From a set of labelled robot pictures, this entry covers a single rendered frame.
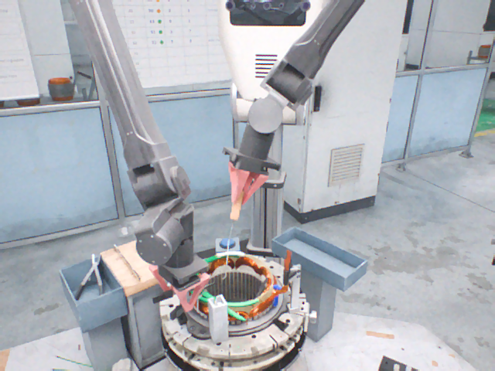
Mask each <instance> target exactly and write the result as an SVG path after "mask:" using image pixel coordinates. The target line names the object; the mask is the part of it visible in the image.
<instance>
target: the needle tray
mask: <svg viewBox="0 0 495 371"><path fill-rule="evenodd" d="M287 251H290V252H292V253H291V259H292V264H293V266H295V265H299V264H300V265H301V278H300V287H301V289H302V291H303V294H305V296H306V303H309V314H311V313H312V311H316V321H315V324H312V323H311V322H310V319H311V318H310V319H309V320H308V326H307V334H306V336H308V337H309V338H311V339H312V340H313V341H315V342H318V341H319V340H320V339H321V338H322V337H323V336H324V335H326V334H327V333H328V332H329V331H330V330H331V329H332V328H333V316H334V309H335V303H336V290H337V289H339V290H341V291H342V292H345V291H346V290H347V289H349V288H350V287H351V286H352V284H354V283H355V282H356V281H357V280H358V279H360V278H361V277H362V276H363V275H365V274H366V273H367V265H368V260H366V259H364V258H362V257H359V256H357V255H356V254H353V253H351V252H349V251H348V250H346V249H344V248H342V247H340V246H337V245H335V244H333V243H330V242H329V241H327V240H324V239H322V238H320V237H318V236H315V235H313V234H311V233H309V232H307V231H305V230H301V229H299V228H298V227H296V226H294V227H293V228H291V229H290V230H287V231H286V232H284V233H282V234H281V235H279V236H277V237H276V238H274V239H272V240H271V252H272V253H274V254H276V255H278V256H280V257H282V258H284V259H285V258H286V257H287V256H286V255H287Z"/></svg>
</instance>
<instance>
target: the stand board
mask: <svg viewBox="0 0 495 371"><path fill-rule="evenodd" d="M136 241H137V240H136ZM136 241H133V242H130V243H126V244H123V245H121V246H118V247H117V248H118V249H119V251H120V252H121V253H122V255H123V256H124V257H125V259H126V260H127V261H128V262H129V263H130V265H131V266H132V267H133V268H134V269H135V270H136V272H137V273H138V275H139V276H140V277H141V281H140V282H139V281H138V279H137V278H136V277H135V275H133V274H132V272H131V271H130V270H129V269H128V267H127V266H126V265H125V263H124V262H123V260H122V259H121V258H120V257H119V256H118V254H117V253H116V252H115V250H114V249H111V250H107V251H105V252H103V253H100V255H102V257H103V258H104V259H105V260H106V262H107V263H108V265H109V267H110V268H111V269H112V271H113V272H114V274H115V275H116V277H117V278H118V280H119V281H120V282H121V285H122V286H123V288H124V293H125V296H126V297H128V296H130V295H132V294H135V293H139V292H140V291H144V290H145V289H146V288H149V287H151V286H153V285H155V284H158V281H157V280H156V279H155V277H154V276H153V274H152V273H151V271H150V270H149V265H150V264H148V263H146V262H144V261H143V259H141V258H140V256H139V255H138V253H137V250H136Z"/></svg>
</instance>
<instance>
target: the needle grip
mask: <svg viewBox="0 0 495 371"><path fill-rule="evenodd" d="M243 197H244V190H241V193H240V195H239V197H238V199H237V201H236V203H234V204H233V207H232V210H231V214H230V218H231V219H232V220H238V217H239V213H240V210H241V204H242V200H243Z"/></svg>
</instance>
